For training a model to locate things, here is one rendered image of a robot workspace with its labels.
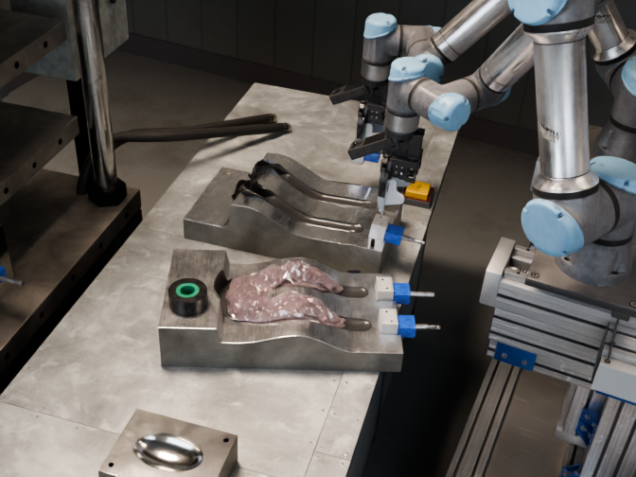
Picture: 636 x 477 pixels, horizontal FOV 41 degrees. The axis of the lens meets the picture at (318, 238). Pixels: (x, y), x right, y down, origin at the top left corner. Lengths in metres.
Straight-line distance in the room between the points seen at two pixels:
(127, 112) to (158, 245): 2.35
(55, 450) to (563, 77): 1.13
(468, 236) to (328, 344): 1.94
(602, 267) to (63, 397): 1.09
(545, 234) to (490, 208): 2.24
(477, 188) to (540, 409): 1.54
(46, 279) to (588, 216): 1.22
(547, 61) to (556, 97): 0.06
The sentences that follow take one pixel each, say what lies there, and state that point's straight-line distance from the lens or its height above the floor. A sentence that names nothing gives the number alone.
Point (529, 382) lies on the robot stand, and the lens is 2.70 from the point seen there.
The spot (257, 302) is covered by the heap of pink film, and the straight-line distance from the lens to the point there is 1.79.
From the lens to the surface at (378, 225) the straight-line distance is 1.98.
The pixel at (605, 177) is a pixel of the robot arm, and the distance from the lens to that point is 1.63.
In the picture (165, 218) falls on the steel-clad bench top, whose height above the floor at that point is 0.80.
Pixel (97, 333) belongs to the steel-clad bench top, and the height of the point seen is 0.80.
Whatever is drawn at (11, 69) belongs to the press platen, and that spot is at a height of 1.26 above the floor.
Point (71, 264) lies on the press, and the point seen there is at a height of 0.78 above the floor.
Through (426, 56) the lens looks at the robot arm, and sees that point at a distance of 1.95.
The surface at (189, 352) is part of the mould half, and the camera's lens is 1.76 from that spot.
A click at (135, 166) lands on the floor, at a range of 3.96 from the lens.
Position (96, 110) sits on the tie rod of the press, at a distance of 2.16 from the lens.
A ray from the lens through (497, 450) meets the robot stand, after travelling 2.49.
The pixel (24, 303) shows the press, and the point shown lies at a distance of 2.02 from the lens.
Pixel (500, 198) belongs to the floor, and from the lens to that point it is 3.88.
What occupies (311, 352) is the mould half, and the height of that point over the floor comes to 0.85.
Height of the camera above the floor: 2.07
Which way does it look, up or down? 37 degrees down
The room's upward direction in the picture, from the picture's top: 4 degrees clockwise
